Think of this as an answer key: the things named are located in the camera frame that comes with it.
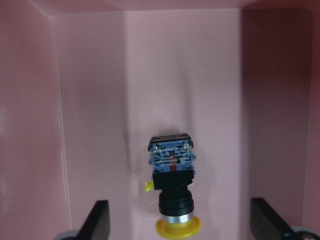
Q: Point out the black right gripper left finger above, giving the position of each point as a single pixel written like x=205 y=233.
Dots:
x=97 y=225

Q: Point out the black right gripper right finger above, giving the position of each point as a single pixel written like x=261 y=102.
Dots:
x=266 y=223

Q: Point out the yellow push button switch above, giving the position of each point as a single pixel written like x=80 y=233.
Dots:
x=172 y=161

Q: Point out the pink plastic bin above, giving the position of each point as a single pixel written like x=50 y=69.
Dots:
x=85 y=84

